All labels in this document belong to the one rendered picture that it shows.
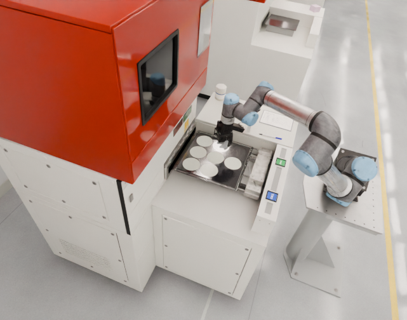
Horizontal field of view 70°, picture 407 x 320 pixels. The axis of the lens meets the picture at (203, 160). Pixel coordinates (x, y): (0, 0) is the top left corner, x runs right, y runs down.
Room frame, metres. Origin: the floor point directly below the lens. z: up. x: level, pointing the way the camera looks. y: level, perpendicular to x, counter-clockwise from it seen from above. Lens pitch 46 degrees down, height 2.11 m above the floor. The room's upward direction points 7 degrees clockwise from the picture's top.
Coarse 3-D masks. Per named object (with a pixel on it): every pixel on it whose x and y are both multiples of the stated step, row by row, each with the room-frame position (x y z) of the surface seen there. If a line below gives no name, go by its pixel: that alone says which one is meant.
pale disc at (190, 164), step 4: (184, 160) 1.16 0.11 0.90; (188, 160) 1.17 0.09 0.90; (192, 160) 1.17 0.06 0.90; (196, 160) 1.18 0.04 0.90; (184, 164) 1.13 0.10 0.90; (188, 164) 1.13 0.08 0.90; (192, 164) 1.14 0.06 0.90; (196, 164) 1.14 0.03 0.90; (188, 168) 1.10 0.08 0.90; (192, 168) 1.11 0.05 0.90; (196, 168) 1.11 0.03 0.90
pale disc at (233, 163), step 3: (225, 159) 1.21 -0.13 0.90; (228, 159) 1.21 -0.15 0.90; (231, 159) 1.21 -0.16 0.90; (234, 159) 1.22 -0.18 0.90; (237, 159) 1.22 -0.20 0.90; (225, 162) 1.19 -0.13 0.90; (228, 162) 1.19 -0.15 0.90; (231, 162) 1.19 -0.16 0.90; (234, 162) 1.20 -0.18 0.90; (237, 162) 1.20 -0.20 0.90; (240, 162) 1.20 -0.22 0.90; (225, 165) 1.16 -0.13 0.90; (228, 165) 1.16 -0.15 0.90; (231, 165) 1.17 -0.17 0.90; (234, 165) 1.17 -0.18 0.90; (237, 165) 1.17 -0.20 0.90; (240, 165) 1.18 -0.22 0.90; (231, 168) 1.14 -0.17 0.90; (234, 168) 1.15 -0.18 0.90; (237, 168) 1.15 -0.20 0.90
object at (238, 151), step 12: (192, 144) 1.31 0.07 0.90; (216, 144) 1.33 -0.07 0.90; (192, 156) 1.20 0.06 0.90; (204, 156) 1.21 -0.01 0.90; (228, 156) 1.24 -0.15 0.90; (240, 156) 1.25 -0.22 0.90; (180, 168) 1.10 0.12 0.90; (228, 168) 1.14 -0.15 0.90; (240, 168) 1.15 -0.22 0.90; (216, 180) 1.04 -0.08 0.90; (228, 180) 1.05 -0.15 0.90
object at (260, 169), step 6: (258, 156) 1.29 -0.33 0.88; (264, 156) 1.29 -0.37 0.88; (258, 162) 1.24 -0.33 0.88; (264, 162) 1.25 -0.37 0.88; (258, 168) 1.19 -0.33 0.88; (264, 168) 1.19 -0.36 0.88; (258, 174) 1.14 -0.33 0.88; (264, 174) 1.15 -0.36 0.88; (258, 186) 1.05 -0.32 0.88; (246, 192) 1.00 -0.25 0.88; (252, 198) 0.98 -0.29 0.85
